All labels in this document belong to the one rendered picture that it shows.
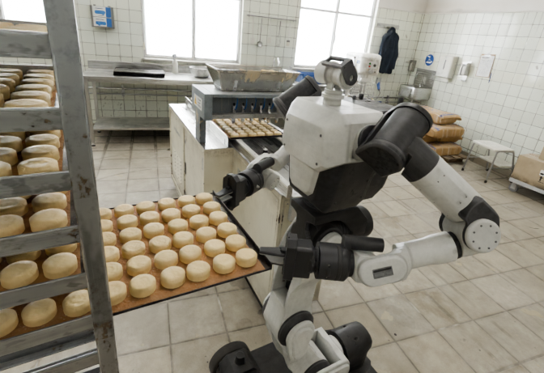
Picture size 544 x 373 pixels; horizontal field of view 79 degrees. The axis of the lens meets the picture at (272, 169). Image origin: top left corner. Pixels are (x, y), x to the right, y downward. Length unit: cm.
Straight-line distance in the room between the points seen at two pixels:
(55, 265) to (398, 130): 71
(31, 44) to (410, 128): 69
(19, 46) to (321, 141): 62
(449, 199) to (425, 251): 13
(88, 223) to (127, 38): 473
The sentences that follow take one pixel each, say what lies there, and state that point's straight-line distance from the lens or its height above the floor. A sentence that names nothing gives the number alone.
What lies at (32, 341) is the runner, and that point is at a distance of 71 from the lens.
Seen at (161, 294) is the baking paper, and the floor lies 104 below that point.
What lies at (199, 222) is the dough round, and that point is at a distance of 90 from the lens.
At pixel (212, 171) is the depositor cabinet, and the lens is 215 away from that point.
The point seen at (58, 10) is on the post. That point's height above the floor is 154.
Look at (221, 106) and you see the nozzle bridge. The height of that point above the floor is 109.
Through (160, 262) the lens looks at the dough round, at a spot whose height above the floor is 106.
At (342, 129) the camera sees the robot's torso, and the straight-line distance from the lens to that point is 83.
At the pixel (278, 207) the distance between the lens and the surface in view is 160.
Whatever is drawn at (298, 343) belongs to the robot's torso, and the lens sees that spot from 125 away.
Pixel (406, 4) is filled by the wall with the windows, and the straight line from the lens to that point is 671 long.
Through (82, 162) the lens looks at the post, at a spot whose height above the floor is 136.
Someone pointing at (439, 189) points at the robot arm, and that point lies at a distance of 83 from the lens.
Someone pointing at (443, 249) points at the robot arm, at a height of 112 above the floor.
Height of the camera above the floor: 154
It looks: 22 degrees down
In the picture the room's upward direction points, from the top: 6 degrees clockwise
